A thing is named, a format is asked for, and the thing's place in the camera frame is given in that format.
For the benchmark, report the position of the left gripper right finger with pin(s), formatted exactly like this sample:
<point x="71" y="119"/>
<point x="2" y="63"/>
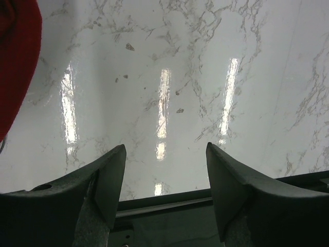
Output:
<point x="252" y="209"/>

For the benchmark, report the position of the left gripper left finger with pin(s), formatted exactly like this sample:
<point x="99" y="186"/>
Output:
<point x="78" y="209"/>

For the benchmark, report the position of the dark red t shirt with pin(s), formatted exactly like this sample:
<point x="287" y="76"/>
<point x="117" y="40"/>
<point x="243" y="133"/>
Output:
<point x="21" y="32"/>

